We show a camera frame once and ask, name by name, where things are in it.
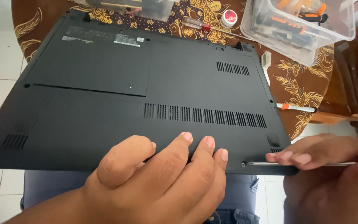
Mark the person's left hand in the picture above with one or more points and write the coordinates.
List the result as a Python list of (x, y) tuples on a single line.
[(160, 186)]

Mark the person's right hand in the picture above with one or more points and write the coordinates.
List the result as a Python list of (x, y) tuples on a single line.
[(325, 193)]

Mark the thin metal shaft screwdriver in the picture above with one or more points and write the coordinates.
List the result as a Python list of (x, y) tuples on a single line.
[(256, 163)]

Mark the black laptop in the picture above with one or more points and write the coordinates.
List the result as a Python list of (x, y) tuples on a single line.
[(110, 93)]

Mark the person's blue jeans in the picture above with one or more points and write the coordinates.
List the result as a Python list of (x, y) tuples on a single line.
[(241, 199)]

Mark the white orange screwdriver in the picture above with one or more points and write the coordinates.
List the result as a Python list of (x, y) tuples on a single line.
[(295, 108)]

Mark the brown batik tablecloth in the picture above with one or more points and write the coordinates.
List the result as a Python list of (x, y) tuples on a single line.
[(300, 84)]

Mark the brown wooden chair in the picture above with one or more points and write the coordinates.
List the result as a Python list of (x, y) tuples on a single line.
[(353, 81)]

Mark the white brush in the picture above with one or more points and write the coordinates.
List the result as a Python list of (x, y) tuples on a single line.
[(266, 67)]

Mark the clear plastic box lid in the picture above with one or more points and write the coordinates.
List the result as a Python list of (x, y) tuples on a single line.
[(259, 46)]

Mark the clear plastic tool box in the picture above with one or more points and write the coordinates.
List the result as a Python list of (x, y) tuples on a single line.
[(328, 28)]

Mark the orange black screwdriver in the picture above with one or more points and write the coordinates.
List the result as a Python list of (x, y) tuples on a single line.
[(283, 25)]

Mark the orange black pliers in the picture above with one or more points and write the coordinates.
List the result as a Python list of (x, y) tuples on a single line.
[(315, 17)]

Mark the small white jar red label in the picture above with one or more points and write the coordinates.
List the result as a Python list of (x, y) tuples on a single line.
[(228, 18)]

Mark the clear plastic parts box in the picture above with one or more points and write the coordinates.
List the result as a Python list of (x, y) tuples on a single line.
[(129, 7)]

